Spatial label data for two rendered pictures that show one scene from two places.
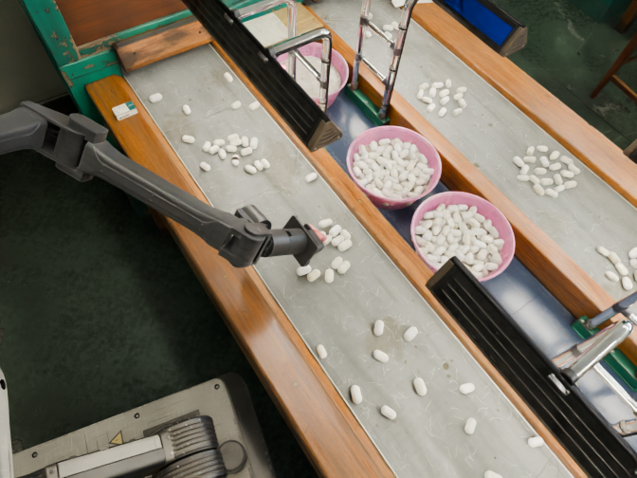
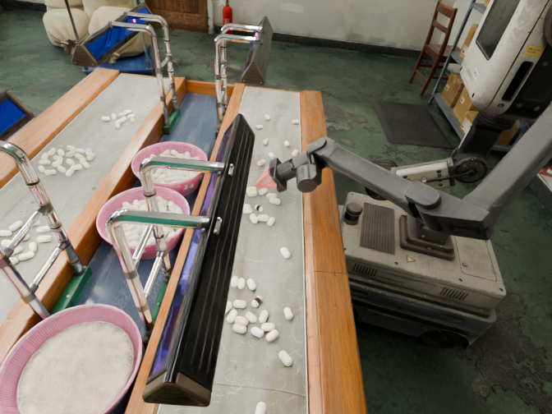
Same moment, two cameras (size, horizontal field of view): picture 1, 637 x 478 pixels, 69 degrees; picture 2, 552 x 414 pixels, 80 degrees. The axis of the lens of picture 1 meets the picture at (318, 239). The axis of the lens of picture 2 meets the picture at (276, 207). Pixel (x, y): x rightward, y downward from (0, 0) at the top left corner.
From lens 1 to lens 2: 1.32 m
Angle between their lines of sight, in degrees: 73
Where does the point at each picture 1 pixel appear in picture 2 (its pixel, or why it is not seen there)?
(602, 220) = (89, 133)
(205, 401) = (354, 246)
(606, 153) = (21, 142)
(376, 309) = (253, 170)
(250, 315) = (324, 195)
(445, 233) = (174, 173)
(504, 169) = (83, 177)
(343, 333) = not seen: hidden behind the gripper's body
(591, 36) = not seen: outside the picture
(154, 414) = (385, 258)
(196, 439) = not seen: hidden behind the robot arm
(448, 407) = (260, 135)
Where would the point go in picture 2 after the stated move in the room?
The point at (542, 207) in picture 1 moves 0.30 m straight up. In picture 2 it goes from (104, 153) to (80, 73)
